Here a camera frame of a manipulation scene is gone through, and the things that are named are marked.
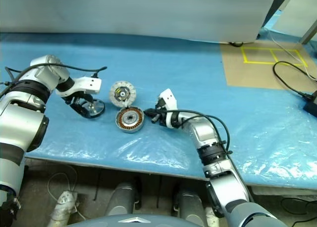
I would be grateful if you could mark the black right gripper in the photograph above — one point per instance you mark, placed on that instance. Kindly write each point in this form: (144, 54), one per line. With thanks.
(162, 119)

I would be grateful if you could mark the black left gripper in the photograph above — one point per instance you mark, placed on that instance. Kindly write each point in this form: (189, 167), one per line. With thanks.
(79, 98)

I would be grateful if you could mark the round grey motor lid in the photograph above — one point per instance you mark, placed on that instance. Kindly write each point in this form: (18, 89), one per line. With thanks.
(97, 110)

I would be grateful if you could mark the motor housing with copper coils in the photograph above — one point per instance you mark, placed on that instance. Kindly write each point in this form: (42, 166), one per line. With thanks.
(123, 123)

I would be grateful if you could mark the spoked silver rotor disc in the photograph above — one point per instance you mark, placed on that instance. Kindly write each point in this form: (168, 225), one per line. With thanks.
(121, 93)

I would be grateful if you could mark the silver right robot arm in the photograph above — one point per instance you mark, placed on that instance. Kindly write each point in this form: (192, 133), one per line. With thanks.
(223, 187)

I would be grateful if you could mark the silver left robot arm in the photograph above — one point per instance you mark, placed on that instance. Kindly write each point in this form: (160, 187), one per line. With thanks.
(22, 118)

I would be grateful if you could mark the blue plastic table sheet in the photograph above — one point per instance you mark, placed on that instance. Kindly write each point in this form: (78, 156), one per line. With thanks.
(173, 71)

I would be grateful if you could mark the thin black rod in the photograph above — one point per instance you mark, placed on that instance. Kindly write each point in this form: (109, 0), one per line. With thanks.
(98, 185)

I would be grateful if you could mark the grey rounded knee cover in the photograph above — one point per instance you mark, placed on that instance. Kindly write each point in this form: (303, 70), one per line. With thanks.
(123, 199)
(190, 204)

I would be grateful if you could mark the grey wrapped bundle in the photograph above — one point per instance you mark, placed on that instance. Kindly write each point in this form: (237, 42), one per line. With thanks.
(64, 204)

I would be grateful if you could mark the large white panel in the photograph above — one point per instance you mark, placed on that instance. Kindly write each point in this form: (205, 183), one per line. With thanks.
(123, 11)

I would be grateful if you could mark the brown cardboard sheet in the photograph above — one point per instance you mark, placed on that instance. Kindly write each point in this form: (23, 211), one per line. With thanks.
(247, 73)

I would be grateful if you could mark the yellow tape rectangle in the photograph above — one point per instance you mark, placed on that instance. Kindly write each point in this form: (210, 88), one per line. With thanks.
(243, 54)

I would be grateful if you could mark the grey robot torso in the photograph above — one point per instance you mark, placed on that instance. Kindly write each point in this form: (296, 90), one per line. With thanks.
(136, 222)

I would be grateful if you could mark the black power adapter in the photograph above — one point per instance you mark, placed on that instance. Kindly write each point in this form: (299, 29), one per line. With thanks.
(312, 106)

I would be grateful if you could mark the small white panel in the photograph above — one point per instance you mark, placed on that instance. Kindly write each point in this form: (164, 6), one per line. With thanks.
(297, 9)

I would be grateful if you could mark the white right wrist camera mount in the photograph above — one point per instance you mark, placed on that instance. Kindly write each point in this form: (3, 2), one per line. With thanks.
(168, 99)

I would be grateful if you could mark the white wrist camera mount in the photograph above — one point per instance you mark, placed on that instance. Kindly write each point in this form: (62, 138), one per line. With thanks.
(86, 84)
(168, 99)

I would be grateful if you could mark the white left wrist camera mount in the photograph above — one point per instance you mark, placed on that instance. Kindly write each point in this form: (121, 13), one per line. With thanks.
(86, 84)

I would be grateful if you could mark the grey metal post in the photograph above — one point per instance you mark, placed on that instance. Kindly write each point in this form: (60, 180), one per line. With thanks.
(309, 32)

